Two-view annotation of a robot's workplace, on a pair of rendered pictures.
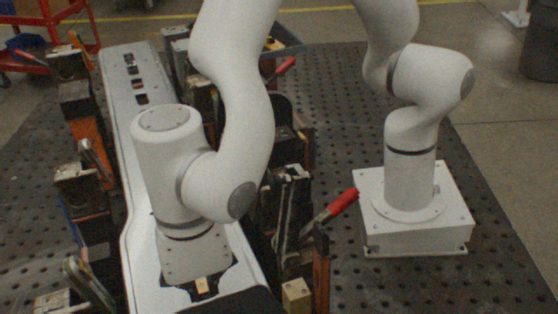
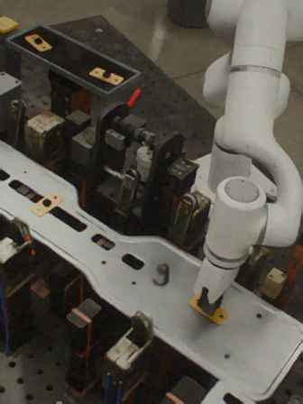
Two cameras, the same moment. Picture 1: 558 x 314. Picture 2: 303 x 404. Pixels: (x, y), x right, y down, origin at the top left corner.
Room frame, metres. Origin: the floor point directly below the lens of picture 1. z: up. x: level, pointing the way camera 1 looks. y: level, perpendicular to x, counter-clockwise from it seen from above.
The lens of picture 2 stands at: (-0.02, 0.74, 2.03)
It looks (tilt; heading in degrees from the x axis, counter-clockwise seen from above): 44 degrees down; 320
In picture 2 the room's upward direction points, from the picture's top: 8 degrees clockwise
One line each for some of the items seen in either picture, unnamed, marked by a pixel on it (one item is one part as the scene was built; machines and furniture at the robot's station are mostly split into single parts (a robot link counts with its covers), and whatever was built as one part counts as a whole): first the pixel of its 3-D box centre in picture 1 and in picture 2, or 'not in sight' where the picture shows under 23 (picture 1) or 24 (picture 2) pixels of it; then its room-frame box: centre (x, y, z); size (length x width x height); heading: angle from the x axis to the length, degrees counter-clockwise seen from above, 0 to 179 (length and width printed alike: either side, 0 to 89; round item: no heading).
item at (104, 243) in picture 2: not in sight; (101, 285); (0.75, 0.22, 0.84); 0.12 x 0.05 x 0.29; 109
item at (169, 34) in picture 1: (184, 78); not in sight; (1.53, 0.31, 0.88); 0.11 x 0.10 x 0.36; 109
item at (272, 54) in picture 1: (256, 28); (71, 59); (1.25, 0.03, 1.16); 0.37 x 0.14 x 0.02; 19
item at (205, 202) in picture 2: (281, 243); (185, 253); (0.71, 0.00, 0.88); 0.11 x 0.09 x 0.37; 109
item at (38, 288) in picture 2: not in sight; (51, 244); (0.93, 0.26, 0.84); 0.13 x 0.05 x 0.29; 109
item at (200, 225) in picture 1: (187, 210); (227, 246); (0.48, 0.12, 1.20); 0.09 x 0.08 x 0.03; 109
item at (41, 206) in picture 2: not in sight; (47, 203); (0.92, 0.27, 1.01); 0.08 x 0.04 x 0.01; 109
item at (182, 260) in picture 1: (193, 242); (220, 269); (0.48, 0.13, 1.14); 0.10 x 0.07 x 0.11; 109
